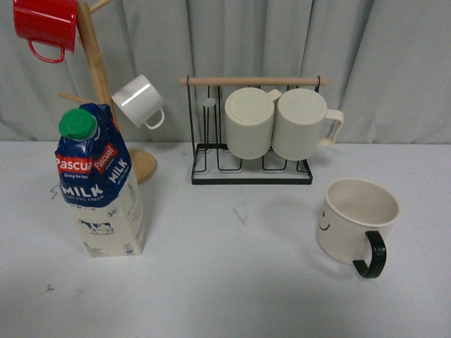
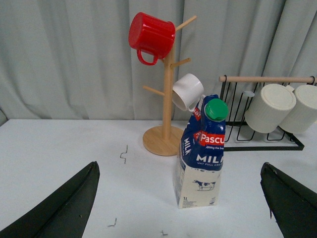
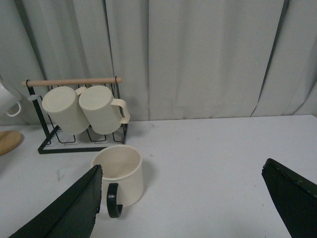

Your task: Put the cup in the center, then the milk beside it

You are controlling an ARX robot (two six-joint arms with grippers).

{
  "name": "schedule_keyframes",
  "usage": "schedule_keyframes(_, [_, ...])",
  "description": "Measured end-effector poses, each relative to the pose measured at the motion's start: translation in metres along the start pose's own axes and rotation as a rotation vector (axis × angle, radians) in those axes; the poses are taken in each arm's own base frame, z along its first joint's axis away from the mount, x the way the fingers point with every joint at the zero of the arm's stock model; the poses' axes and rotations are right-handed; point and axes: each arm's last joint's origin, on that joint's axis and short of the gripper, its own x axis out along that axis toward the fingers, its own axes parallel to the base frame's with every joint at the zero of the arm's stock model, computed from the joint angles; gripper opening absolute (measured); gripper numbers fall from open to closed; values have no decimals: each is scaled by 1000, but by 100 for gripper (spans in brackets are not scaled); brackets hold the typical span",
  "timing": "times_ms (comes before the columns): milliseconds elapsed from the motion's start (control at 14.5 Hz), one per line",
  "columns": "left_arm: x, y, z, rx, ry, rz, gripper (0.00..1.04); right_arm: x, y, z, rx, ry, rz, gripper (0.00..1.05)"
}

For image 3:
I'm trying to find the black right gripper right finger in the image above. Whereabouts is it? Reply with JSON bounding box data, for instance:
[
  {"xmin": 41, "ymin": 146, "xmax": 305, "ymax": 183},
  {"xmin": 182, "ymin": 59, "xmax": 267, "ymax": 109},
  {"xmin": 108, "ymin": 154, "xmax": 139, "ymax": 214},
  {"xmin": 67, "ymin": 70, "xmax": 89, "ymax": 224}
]
[{"xmin": 262, "ymin": 158, "xmax": 317, "ymax": 238}]

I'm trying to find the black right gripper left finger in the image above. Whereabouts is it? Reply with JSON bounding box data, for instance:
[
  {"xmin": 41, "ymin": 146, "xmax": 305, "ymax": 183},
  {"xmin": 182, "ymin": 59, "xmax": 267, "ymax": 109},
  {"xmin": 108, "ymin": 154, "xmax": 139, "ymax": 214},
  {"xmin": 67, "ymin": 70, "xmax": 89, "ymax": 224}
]
[{"xmin": 11, "ymin": 165, "xmax": 103, "ymax": 238}]

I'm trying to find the cream mug with black handle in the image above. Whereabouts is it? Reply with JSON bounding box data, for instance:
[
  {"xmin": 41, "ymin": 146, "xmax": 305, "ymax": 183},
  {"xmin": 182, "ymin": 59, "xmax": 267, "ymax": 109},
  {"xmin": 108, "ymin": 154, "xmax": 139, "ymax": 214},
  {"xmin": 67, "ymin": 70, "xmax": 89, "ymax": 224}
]
[{"xmin": 91, "ymin": 145, "xmax": 144, "ymax": 218}]

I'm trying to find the wooden board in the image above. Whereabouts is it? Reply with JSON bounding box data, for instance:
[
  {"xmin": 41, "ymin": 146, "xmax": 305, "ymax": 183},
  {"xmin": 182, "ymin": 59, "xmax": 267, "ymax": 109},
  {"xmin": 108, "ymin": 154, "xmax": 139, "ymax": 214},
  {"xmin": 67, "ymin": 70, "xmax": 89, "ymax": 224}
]
[{"xmin": 0, "ymin": 130, "xmax": 23, "ymax": 156}]

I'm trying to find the cream ribbed mug right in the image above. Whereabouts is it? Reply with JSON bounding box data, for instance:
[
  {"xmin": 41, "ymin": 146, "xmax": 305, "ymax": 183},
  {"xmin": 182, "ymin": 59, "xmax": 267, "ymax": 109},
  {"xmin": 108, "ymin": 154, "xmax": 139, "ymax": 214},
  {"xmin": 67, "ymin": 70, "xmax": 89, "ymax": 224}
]
[{"xmin": 79, "ymin": 85, "xmax": 130, "ymax": 134}]

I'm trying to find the cream ribbed mug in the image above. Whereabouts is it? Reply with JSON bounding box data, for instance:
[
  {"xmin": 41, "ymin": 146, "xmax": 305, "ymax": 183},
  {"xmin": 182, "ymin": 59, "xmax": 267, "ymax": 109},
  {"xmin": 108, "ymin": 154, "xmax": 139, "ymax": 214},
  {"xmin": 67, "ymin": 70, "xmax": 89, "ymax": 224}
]
[
  {"xmin": 42, "ymin": 86, "xmax": 90, "ymax": 135},
  {"xmin": 79, "ymin": 85, "xmax": 130, "ymax": 134}
]

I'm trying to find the cream ribbed mug left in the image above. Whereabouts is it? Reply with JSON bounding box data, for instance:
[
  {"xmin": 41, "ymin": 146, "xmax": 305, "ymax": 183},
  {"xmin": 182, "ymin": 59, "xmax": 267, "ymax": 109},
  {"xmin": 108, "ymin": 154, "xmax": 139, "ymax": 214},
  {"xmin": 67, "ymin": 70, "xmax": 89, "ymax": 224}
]
[{"xmin": 42, "ymin": 86, "xmax": 90, "ymax": 135}]

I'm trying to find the white ceramic pitcher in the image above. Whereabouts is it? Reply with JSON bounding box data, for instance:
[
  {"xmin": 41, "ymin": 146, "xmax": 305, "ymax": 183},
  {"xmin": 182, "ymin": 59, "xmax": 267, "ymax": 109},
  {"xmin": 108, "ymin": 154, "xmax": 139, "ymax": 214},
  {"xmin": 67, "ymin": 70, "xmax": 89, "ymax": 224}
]
[{"xmin": 0, "ymin": 79, "xmax": 22, "ymax": 117}]

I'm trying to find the grey curtain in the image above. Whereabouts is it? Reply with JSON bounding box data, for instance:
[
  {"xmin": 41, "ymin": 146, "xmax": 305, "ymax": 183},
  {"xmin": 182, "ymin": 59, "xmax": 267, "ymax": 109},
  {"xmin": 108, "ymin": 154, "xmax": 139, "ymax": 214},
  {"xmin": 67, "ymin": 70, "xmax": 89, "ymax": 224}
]
[{"xmin": 0, "ymin": 0, "xmax": 317, "ymax": 125}]

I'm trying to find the black wire mug rack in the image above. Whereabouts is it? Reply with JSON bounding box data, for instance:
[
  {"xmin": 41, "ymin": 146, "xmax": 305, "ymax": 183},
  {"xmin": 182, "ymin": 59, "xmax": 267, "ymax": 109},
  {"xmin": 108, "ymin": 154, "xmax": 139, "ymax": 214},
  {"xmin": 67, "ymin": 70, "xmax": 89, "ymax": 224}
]
[{"xmin": 22, "ymin": 76, "xmax": 128, "ymax": 154}]

